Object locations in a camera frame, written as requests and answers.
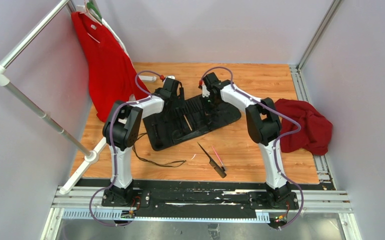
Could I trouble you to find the green white hangers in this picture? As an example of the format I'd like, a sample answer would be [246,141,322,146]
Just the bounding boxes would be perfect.
[75,0,103,25]

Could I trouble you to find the aluminium frame post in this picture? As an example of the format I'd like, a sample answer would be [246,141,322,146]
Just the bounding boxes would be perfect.
[296,0,343,72]

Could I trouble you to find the pink handled makeup brush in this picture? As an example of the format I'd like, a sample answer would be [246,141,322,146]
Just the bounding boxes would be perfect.
[211,146,226,172]

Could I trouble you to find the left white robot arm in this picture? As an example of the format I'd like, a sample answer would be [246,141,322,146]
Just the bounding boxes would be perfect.
[102,75,182,207]

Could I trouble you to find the black makeup brush roll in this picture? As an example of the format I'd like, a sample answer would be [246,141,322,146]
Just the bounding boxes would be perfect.
[143,95,242,151]

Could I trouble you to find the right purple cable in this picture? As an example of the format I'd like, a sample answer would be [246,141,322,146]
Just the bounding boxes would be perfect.
[199,66,304,229]

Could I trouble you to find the dark red crumpled cloth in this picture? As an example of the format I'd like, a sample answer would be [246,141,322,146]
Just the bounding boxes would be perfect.
[275,98,333,156]

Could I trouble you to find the black tie cord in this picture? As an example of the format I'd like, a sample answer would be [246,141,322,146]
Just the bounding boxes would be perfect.
[133,145,187,169]

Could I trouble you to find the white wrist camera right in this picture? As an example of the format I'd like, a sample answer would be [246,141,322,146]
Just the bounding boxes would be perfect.
[198,80,210,98]

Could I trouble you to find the red hanging shirt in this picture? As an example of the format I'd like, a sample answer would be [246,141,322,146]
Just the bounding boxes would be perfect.
[71,12,147,122]

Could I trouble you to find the metal clothes rack pole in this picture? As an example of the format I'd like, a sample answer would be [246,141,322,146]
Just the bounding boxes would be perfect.
[0,0,91,195]

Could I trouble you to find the black comb brush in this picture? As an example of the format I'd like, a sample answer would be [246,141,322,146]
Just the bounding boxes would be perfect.
[197,143,227,179]

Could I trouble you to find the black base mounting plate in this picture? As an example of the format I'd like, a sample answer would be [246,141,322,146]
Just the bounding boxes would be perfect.
[101,180,303,219]

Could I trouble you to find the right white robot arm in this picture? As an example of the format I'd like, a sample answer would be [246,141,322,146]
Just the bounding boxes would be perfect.
[199,72,291,209]

